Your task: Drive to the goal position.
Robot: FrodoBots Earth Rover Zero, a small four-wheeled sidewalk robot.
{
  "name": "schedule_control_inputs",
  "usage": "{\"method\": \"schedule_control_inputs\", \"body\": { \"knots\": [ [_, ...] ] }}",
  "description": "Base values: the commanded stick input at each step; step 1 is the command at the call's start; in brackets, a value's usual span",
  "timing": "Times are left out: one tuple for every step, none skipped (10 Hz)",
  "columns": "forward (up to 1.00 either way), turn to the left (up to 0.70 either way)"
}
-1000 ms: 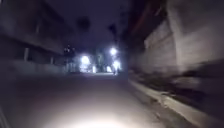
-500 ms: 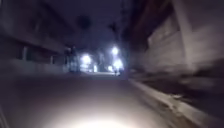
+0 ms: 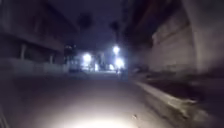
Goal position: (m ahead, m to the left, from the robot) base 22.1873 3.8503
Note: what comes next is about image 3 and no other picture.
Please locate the tall grey wall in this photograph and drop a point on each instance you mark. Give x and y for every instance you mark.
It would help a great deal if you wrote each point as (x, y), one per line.
(173, 50)

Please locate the dark building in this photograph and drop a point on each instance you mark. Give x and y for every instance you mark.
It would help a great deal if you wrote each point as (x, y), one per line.
(33, 33)

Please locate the pale concrete kerb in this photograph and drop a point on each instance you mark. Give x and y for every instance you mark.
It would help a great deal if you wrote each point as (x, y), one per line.
(160, 97)

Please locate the grey asphalt road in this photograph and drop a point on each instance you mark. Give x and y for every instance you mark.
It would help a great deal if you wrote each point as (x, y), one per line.
(83, 100)

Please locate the low pale wall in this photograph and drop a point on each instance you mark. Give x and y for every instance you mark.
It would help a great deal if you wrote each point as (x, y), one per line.
(26, 67)

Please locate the dark ground strip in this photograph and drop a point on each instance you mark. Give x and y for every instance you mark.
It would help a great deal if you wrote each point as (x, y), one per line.
(186, 88)

